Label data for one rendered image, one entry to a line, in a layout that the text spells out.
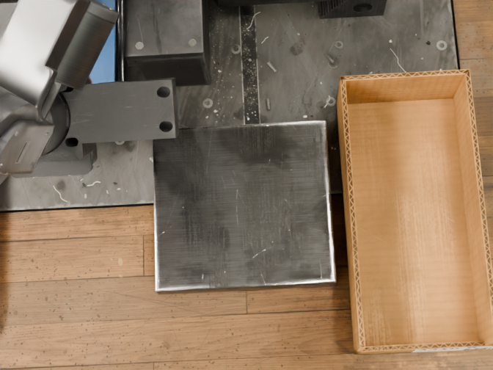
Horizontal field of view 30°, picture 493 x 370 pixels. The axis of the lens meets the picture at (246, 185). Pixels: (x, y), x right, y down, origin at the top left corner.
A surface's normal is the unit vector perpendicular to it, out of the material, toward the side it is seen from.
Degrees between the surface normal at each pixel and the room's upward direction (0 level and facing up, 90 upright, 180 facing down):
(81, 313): 0
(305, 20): 0
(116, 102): 24
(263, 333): 0
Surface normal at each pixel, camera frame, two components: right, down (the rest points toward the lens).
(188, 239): -0.04, -0.25
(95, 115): 0.00, 0.15
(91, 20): 0.50, 0.39
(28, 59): -0.22, 0.04
